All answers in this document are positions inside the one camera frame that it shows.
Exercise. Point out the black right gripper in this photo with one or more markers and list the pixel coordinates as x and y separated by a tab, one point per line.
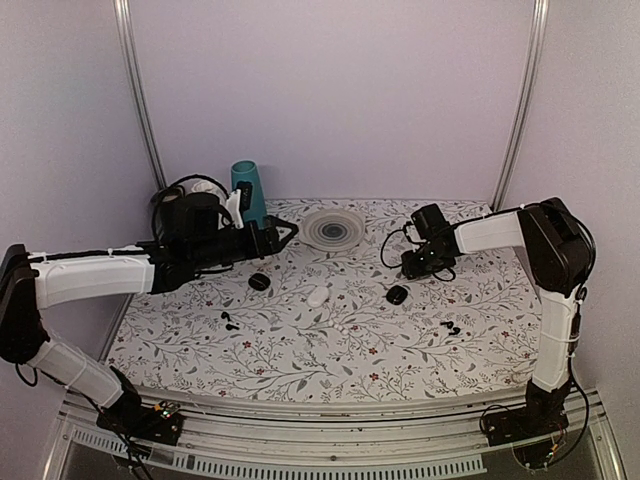
411	271

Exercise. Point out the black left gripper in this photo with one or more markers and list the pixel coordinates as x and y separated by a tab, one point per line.
270	244

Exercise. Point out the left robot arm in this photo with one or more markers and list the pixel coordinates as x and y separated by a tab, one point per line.
194	234

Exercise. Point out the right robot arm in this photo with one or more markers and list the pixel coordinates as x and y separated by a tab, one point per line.
561	255

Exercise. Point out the black earbud case right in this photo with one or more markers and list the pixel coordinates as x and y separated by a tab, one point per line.
396	295

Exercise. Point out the black earbud case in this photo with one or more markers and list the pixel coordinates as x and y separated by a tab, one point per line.
259	281
396	295

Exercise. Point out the black earbud case left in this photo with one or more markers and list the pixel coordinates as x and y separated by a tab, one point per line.
259	281

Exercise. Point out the white oval earbud case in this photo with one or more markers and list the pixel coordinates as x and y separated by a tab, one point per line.
318	296

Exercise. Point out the white earbuds on mat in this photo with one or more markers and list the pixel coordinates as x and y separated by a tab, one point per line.
340	328

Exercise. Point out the white ribbed plate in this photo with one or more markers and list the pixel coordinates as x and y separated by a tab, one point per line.
332	230

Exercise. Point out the teal vase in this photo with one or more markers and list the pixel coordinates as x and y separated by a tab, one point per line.
245	176

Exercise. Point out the white ribbed vase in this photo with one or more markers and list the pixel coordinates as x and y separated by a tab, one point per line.
205	186

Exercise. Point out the floral table mat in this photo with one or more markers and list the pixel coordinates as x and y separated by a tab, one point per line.
287	351

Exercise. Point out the black cylinder vase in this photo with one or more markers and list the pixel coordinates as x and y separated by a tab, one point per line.
168	194

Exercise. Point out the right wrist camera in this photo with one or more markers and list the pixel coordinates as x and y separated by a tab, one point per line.
425	223

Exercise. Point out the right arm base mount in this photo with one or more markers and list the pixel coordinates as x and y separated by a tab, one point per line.
503	425

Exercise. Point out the front aluminium rail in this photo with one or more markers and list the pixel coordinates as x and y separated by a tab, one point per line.
415	439

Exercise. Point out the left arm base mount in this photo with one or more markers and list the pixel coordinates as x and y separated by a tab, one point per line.
160	423

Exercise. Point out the right aluminium post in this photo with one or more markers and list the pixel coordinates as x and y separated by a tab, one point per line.
531	67

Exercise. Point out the aluminium post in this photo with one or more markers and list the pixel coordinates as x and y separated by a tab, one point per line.
124	25
531	67

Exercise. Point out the left aluminium post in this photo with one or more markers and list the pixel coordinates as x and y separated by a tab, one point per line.
124	25

